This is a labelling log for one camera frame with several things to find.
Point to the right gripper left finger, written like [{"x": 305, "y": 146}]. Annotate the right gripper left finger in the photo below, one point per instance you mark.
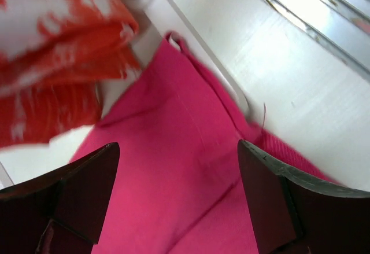
[{"x": 62, "y": 211}]

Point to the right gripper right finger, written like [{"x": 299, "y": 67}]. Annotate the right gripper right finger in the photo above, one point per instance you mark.
[{"x": 295, "y": 212}]

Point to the magenta pink trousers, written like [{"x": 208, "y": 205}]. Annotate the magenta pink trousers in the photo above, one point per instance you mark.
[{"x": 178, "y": 187}]

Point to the orange floral garment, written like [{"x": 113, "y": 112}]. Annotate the orange floral garment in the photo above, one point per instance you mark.
[{"x": 53, "y": 55}]

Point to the white clothes rack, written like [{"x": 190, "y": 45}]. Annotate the white clothes rack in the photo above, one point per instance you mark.
[{"x": 165, "y": 17}]

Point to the metal side rail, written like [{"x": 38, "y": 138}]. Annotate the metal side rail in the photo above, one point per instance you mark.
[{"x": 339, "y": 26}]

